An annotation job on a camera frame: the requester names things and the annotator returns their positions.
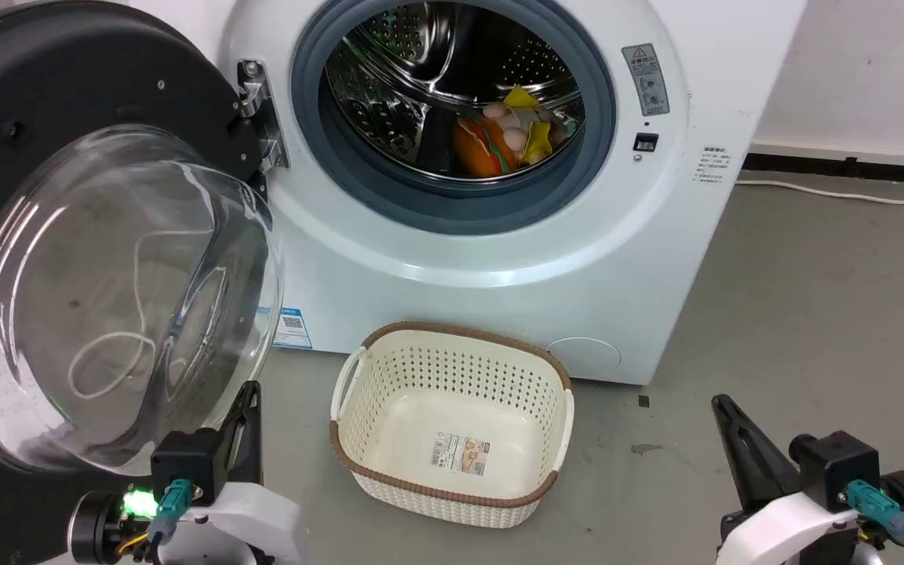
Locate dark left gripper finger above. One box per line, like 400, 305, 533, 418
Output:
217, 392, 249, 495
242, 381, 264, 484

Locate metal door hinge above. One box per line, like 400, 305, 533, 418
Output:
236, 59, 292, 175

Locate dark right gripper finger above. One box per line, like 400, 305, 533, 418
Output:
712, 394, 804, 515

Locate teal plug left gripper cable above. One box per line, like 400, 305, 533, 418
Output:
115, 478, 193, 556

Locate white floor cable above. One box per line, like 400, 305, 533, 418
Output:
735, 179, 904, 206

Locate black washer door with glass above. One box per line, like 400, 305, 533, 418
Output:
0, 0, 290, 565

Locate teal plug gripper cable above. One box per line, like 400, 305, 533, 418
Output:
115, 478, 193, 556
846, 479, 904, 565

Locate teal plug right gripper cable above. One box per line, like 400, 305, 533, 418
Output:
846, 479, 904, 565

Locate paper label in basket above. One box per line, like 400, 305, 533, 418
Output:
430, 430, 494, 477

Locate white front-load washing machine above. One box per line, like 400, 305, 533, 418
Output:
126, 0, 810, 386

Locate black baseboard strip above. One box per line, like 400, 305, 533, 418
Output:
742, 152, 904, 188

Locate round filter cover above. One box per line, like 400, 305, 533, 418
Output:
544, 337, 623, 385

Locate doll with yellow clothes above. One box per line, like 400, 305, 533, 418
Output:
483, 85, 578, 166

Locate stainless steel drum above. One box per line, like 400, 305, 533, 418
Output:
324, 0, 587, 186

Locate hamburger plush toy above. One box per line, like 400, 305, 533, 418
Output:
452, 116, 518, 180

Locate cream laundry basket brown rim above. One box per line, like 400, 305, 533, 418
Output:
329, 320, 577, 530

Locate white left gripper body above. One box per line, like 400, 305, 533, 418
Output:
160, 481, 305, 565

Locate blue and white sticker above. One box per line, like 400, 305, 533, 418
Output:
270, 306, 315, 351

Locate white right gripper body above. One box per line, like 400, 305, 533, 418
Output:
717, 490, 862, 565

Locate grey warning sticker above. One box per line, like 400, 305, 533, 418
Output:
621, 43, 672, 118

